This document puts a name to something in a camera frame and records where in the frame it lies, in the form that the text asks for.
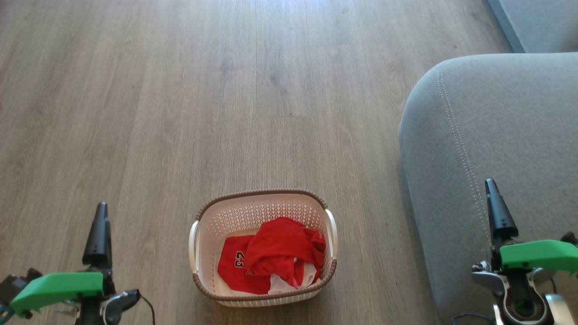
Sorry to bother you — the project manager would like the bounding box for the grey fabric sofa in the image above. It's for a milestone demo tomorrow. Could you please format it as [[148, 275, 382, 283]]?
[[398, 53, 578, 325]]

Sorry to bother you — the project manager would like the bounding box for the red Bulls basketball jersey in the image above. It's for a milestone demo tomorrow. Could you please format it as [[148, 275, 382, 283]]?
[[217, 235, 272, 295]]

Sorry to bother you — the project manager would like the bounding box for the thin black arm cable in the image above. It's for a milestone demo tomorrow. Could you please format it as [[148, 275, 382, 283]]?
[[137, 294, 157, 325], [452, 312, 494, 325]]

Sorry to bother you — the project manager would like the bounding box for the white garment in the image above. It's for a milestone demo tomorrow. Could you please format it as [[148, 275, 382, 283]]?
[[268, 261, 317, 295]]

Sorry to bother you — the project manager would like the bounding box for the crumpled red garment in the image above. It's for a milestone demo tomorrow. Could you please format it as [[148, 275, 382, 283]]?
[[244, 217, 327, 289]]

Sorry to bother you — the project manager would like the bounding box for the white plastic laundry basket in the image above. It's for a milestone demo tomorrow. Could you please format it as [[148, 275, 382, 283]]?
[[188, 189, 338, 308]]

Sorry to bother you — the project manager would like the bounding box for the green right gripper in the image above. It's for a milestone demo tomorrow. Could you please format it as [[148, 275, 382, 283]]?
[[472, 178, 578, 289]]

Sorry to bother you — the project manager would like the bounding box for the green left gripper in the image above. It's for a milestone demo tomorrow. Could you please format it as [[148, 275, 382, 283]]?
[[9, 202, 116, 325]]

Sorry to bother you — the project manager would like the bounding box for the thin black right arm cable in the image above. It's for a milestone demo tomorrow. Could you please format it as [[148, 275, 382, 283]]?
[[452, 312, 494, 325]]

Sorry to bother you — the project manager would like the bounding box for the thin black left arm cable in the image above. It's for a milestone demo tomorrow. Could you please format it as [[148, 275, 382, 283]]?
[[137, 294, 157, 325]]

